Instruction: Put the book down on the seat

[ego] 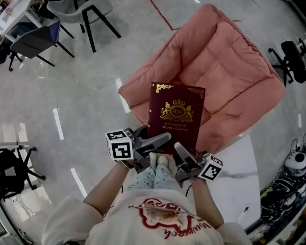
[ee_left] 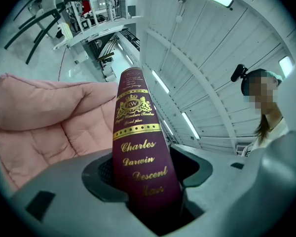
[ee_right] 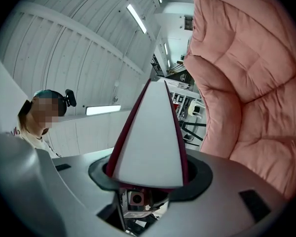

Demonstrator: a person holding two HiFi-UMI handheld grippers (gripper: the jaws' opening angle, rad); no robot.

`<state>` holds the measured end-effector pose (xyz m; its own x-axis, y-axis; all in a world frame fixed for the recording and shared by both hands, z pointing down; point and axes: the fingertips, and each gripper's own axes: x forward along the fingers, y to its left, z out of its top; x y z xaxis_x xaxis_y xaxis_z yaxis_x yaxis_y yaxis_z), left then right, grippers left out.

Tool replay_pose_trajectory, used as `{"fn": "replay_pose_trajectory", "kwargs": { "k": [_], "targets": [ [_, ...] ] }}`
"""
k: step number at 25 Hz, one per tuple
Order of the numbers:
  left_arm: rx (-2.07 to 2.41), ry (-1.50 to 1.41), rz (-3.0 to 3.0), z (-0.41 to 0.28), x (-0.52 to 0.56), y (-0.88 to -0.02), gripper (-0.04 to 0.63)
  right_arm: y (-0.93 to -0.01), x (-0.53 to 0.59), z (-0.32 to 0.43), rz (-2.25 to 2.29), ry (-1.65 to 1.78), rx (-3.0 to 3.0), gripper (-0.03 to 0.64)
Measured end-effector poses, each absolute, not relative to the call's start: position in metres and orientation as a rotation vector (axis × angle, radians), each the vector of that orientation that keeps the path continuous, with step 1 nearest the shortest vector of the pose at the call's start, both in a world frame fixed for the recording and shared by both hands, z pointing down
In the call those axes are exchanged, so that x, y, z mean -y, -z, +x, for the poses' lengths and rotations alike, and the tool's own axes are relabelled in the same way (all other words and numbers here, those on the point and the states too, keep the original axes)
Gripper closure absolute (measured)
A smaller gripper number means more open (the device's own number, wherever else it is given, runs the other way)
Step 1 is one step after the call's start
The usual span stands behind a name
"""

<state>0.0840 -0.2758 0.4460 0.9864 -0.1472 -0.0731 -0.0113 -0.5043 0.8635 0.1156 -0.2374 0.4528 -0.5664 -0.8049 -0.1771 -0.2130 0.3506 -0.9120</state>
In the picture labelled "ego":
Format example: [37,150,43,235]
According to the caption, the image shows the white desk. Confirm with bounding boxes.
[0,0,45,44]

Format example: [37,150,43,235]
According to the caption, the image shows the white round device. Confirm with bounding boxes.
[284,151,306,176]

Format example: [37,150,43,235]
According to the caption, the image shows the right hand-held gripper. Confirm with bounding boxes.
[173,141,224,188]

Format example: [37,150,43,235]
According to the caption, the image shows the person's cream printed shirt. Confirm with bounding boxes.
[42,189,253,245]

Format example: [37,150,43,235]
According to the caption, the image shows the person's patterned light trousers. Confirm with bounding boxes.
[127,162,178,194]

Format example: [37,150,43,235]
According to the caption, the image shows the white remote control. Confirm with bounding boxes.
[237,205,250,222]

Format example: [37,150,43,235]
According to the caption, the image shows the light grey dining chair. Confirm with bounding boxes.
[46,0,122,54]

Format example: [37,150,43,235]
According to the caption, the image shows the gold wrist bracelet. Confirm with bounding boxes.
[121,159,136,169]

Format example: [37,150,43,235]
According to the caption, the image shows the pink cushioned armchair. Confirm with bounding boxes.
[118,3,286,155]

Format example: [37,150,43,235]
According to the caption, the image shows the maroon book with gold crest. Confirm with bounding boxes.
[146,81,206,155]

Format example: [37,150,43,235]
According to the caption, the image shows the person's right forearm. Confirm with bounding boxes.
[191,177,225,229]

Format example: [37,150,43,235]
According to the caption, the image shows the black office chair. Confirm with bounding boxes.
[0,38,23,72]
[268,41,306,86]
[0,145,46,206]

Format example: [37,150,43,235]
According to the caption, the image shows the dark grey dining chair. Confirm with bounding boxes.
[10,20,75,67]

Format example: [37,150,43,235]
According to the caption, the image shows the person's left forearm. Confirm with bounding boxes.
[83,161,131,215]

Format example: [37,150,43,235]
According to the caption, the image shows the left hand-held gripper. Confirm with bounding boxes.
[105,126,172,174]

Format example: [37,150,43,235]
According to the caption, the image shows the pile of black cables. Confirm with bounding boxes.
[260,129,306,227]

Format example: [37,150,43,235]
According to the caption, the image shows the white marble coffee table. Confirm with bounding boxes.
[191,134,261,234]

